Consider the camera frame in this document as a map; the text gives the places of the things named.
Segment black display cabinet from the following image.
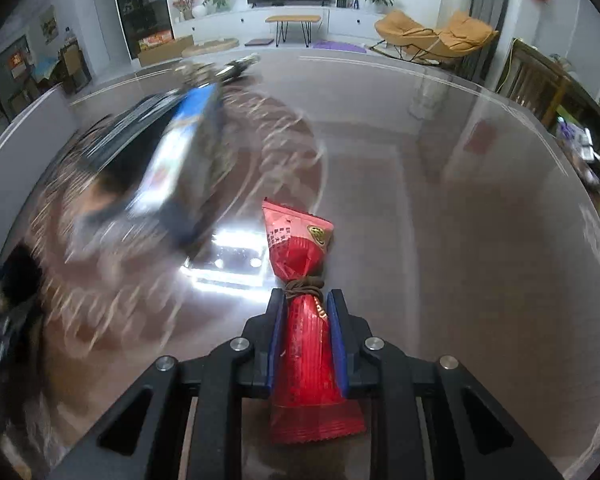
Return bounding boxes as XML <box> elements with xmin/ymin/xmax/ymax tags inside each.
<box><xmin>111</xmin><ymin>0</ymin><xmax>174</xmax><ymax>59</ymax></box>

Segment dark cloth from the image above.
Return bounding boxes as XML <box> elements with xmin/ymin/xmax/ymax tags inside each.
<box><xmin>0</xmin><ymin>247</ymin><xmax>47</xmax><ymax>413</ymax></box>

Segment blue snack packet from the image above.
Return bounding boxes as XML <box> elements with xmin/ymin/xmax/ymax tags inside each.
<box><xmin>129</xmin><ymin>84</ymin><xmax>227</xmax><ymax>255</ymax></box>

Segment orange wall sign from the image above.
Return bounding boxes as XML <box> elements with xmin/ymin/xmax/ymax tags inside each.
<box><xmin>7</xmin><ymin>50</ymin><xmax>31</xmax><ymax>79</ymax></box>

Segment large cardboard box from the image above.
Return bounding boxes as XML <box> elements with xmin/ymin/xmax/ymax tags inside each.
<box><xmin>137</xmin><ymin>35</ymin><xmax>196</xmax><ymax>66</ymax></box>

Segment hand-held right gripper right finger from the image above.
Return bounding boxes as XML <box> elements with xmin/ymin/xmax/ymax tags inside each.
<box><xmin>327</xmin><ymin>289</ymin><xmax>563</xmax><ymax>480</ymax></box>

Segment framed wall picture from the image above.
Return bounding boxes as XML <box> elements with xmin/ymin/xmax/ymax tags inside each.
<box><xmin>40</xmin><ymin>6</ymin><xmax>59</xmax><ymax>44</ymax></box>

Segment white television cabinet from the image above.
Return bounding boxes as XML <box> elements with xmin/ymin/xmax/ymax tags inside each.
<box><xmin>172</xmin><ymin>5</ymin><xmax>406</xmax><ymax>45</ymax></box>

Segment small cardboard box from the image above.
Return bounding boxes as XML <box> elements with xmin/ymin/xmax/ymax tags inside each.
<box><xmin>57</xmin><ymin>45</ymin><xmax>92</xmax><ymax>94</ymax></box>

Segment shiny metallic object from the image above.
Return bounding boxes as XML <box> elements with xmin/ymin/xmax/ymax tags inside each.
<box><xmin>177</xmin><ymin>52</ymin><xmax>261</xmax><ymax>87</ymax></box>

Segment cluttered side table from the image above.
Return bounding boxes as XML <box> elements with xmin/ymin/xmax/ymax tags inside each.
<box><xmin>554</xmin><ymin>97</ymin><xmax>600</xmax><ymax>213</ymax></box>

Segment pink flowers in white vase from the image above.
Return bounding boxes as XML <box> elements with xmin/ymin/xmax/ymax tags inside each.
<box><xmin>172</xmin><ymin>0</ymin><xmax>209</xmax><ymax>21</ymax></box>

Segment brown wooden chair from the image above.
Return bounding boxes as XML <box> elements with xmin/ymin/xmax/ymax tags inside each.
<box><xmin>497</xmin><ymin>37</ymin><xmax>574</xmax><ymax>122</ymax></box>

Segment wooden bench with hairpin legs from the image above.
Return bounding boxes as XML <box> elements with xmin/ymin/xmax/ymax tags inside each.
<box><xmin>265</xmin><ymin>14</ymin><xmax>322</xmax><ymax>47</ymax></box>

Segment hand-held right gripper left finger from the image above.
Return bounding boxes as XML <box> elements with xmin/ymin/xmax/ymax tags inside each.
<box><xmin>47</xmin><ymin>289</ymin><xmax>287</xmax><ymax>480</ymax></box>

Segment red snack packet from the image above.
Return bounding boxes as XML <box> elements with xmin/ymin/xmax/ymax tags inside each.
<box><xmin>262</xmin><ymin>198</ymin><xmax>367</xmax><ymax>445</ymax></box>

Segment purple floor mat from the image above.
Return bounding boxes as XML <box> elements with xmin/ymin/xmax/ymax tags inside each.
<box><xmin>312</xmin><ymin>40</ymin><xmax>367</xmax><ymax>55</ymax></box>

